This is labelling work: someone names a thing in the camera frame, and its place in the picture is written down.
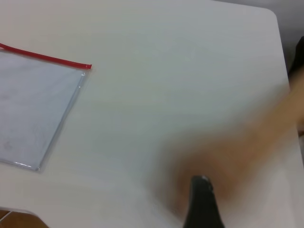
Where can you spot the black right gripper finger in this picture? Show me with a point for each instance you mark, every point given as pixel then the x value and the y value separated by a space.
pixel 203 209

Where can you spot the clear plastic zip bag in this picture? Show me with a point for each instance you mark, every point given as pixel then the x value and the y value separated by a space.
pixel 47 58

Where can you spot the blurred bare human forearm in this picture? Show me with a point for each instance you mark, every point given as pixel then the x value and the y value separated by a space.
pixel 273 123

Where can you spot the blurred bare human hand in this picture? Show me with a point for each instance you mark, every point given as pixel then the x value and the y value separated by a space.
pixel 221 171

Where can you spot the white paper sheets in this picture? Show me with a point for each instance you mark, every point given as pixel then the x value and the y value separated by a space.
pixel 35 107

